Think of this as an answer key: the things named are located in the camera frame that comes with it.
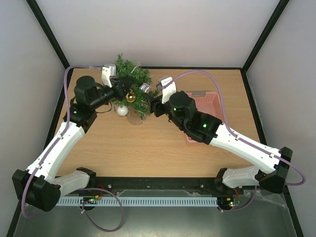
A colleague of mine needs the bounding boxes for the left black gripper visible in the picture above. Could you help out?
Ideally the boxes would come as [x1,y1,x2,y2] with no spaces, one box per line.
[90,78,135,110]

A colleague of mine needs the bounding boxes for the silver gift box ornament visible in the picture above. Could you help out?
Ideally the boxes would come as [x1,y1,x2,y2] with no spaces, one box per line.
[139,83,152,93]

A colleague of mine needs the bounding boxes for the small green christmas tree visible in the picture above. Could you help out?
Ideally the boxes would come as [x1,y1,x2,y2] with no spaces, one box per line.
[113,53,152,120]

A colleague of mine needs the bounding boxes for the white ball ornament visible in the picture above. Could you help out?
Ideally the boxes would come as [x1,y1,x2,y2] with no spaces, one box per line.
[117,105,129,117]

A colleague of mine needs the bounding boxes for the pink plastic basket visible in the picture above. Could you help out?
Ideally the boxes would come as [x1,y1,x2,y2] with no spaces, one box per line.
[182,91,223,145]

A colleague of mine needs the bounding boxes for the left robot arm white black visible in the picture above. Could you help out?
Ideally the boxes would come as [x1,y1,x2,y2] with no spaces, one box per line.
[12,76,134,212]

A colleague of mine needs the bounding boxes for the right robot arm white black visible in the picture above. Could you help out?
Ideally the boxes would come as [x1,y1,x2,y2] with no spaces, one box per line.
[145,91,293,194]

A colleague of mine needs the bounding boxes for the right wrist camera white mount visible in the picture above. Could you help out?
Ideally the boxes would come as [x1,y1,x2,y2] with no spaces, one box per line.
[156,77,177,104]

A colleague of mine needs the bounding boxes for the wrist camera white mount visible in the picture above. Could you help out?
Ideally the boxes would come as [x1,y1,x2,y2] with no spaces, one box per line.
[101,64,116,88]
[156,77,177,104]

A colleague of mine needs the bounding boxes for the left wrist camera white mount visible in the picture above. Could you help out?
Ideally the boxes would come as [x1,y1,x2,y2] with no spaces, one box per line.
[101,64,116,88]

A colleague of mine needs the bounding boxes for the black aluminium rail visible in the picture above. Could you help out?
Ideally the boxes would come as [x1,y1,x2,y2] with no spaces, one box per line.
[54,176,247,196]

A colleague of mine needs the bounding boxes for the purple floor cable loop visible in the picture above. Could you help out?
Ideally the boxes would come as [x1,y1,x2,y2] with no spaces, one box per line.
[80,188,124,233]

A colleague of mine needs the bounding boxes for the light blue cable duct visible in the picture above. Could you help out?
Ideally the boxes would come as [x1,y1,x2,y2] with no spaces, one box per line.
[56,197,218,207]

